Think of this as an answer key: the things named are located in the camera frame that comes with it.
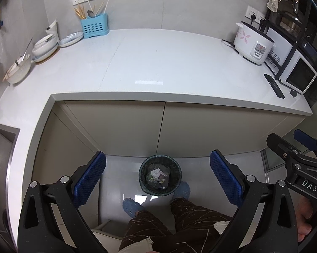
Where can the white double wall socket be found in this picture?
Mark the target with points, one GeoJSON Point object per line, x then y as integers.
{"type": "Point", "coordinates": [254, 11]}

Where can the white flowered rice cooker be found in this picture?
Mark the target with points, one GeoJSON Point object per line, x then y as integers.
{"type": "Point", "coordinates": [249, 44]}

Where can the stainless steel sink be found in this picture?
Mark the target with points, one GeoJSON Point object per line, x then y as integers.
{"type": "Point", "coordinates": [0, 150]}

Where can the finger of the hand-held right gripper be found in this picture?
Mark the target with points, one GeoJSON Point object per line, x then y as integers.
{"type": "Point", "coordinates": [305, 138]}
{"type": "Point", "coordinates": [282, 146]}

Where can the steel pot with glass lid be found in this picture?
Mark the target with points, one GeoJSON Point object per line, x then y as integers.
{"type": "Point", "coordinates": [290, 22]}

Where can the white chopstick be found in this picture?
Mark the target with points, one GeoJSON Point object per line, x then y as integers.
{"type": "Point", "coordinates": [90, 6]}
{"type": "Point", "coordinates": [99, 7]}
{"type": "Point", "coordinates": [106, 6]}

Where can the dark plastic trash bin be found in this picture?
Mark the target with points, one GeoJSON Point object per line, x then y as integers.
{"type": "Point", "coordinates": [147, 184]}

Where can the white jug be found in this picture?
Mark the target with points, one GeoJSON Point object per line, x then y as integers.
{"type": "Point", "coordinates": [54, 31]}

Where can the black metal rack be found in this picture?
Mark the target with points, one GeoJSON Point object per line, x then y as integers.
{"type": "Point", "coordinates": [312, 47]}

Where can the beige zip jacket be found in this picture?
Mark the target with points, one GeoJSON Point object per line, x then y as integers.
{"type": "Point", "coordinates": [137, 246]}

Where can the black wall plug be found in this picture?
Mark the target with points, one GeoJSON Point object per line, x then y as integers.
{"type": "Point", "coordinates": [252, 18]}

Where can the white base cabinet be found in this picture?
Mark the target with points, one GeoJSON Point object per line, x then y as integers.
{"type": "Point", "coordinates": [108, 126]}

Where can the large white bowl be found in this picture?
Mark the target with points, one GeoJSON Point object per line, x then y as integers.
{"type": "Point", "coordinates": [18, 72]}

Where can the metal ladle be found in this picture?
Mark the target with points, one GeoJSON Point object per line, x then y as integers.
{"type": "Point", "coordinates": [24, 51]}

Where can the blue cutlery holder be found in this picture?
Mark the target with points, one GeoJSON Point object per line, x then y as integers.
{"type": "Point", "coordinates": [95, 27]}

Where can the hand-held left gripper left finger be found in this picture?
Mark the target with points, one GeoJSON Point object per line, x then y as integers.
{"type": "Point", "coordinates": [91, 180]}

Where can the bundle of wooden chopsticks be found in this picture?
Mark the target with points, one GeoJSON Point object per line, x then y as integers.
{"type": "Point", "coordinates": [80, 12]}

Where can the white microwave oven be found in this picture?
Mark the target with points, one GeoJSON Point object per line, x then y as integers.
{"type": "Point", "coordinates": [298, 76]}

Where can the wooden board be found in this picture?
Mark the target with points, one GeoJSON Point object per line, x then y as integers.
{"type": "Point", "coordinates": [51, 58]}

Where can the black remote control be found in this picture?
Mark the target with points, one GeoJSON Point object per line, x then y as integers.
{"type": "Point", "coordinates": [274, 85]}

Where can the blue patterned plate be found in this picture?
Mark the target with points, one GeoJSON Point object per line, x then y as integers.
{"type": "Point", "coordinates": [71, 39]}

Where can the person's right hand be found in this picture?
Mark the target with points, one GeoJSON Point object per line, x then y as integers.
{"type": "Point", "coordinates": [304, 216]}

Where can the blue clog shoe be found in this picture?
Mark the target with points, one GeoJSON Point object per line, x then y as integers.
{"type": "Point", "coordinates": [181, 189]}
{"type": "Point", "coordinates": [132, 207]}

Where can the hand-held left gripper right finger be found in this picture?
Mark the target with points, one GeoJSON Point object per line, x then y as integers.
{"type": "Point", "coordinates": [225, 179]}

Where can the metal spoon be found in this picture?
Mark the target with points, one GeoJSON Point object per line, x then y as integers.
{"type": "Point", "coordinates": [90, 13]}

